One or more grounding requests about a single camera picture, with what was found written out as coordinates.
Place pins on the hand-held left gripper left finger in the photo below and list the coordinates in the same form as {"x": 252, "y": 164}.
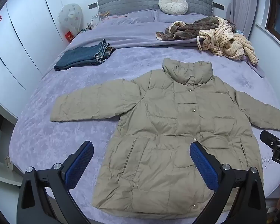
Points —
{"x": 80, "y": 163}

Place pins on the grey quilted headboard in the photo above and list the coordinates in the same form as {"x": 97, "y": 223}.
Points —
{"x": 135, "y": 1}

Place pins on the grey curtain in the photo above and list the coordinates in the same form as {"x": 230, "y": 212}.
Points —
{"x": 246, "y": 4}

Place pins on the purple plush bed blanket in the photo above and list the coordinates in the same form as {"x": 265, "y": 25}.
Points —
{"x": 49, "y": 133}

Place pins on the cream striped garment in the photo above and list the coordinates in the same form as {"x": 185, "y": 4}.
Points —
{"x": 228, "y": 43}

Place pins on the brown plush robe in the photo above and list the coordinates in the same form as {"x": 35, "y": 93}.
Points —
{"x": 189, "y": 29}

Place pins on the white side cabinet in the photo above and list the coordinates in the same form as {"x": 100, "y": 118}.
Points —
{"x": 1, "y": 144}

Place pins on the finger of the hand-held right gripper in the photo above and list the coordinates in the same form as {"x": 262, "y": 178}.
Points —
{"x": 270, "y": 138}

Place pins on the red box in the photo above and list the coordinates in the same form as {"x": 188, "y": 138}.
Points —
{"x": 69, "y": 36}

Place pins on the khaki puffer jacket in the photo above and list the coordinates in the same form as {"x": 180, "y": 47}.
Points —
{"x": 168, "y": 126}

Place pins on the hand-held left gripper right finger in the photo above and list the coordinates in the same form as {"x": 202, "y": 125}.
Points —
{"x": 204, "y": 165}

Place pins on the fan with floral cover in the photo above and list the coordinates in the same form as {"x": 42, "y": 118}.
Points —
{"x": 70, "y": 16}

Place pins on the folded blue jeans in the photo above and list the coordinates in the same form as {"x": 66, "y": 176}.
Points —
{"x": 84, "y": 54}

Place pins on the round cream cushion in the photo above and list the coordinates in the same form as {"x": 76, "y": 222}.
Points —
{"x": 173, "y": 4}

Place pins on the white wardrobe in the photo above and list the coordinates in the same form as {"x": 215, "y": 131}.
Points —
{"x": 21, "y": 44}

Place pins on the lilac pillow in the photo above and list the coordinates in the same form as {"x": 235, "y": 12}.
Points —
{"x": 130, "y": 18}
{"x": 196, "y": 17}

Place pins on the nightstand clutter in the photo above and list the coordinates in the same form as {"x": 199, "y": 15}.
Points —
{"x": 92, "y": 23}

